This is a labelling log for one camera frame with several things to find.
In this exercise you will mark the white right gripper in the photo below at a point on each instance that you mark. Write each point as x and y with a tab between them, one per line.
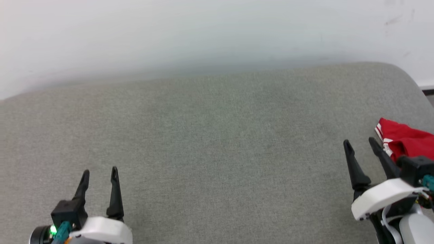
383	196

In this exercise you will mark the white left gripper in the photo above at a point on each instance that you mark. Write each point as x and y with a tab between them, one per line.
105	232

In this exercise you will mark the red basketball jersey garment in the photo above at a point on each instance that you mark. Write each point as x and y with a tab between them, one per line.
407	139

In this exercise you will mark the left gripper black camera box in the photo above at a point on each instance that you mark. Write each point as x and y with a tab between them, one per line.
69	211

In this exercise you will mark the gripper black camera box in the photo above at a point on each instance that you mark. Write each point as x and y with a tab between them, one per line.
415	169
69	211

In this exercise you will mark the right gripper black camera box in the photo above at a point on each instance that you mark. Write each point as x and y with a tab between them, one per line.
415	169

